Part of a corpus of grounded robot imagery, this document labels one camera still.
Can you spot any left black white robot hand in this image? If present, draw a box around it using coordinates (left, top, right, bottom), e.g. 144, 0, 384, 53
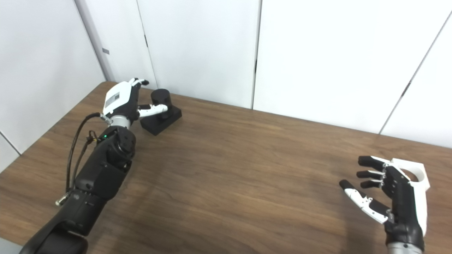
102, 78, 168, 124

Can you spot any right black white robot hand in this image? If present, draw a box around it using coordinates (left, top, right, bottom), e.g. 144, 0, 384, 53
339, 156, 428, 252

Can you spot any white square piece with hole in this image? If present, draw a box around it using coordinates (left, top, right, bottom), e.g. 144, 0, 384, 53
390, 158, 430, 193

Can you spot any black cylinder peg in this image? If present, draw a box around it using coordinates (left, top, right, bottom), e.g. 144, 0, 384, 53
140, 89, 183, 136

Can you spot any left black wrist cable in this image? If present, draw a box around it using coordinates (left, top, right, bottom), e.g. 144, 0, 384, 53
55, 112, 113, 206

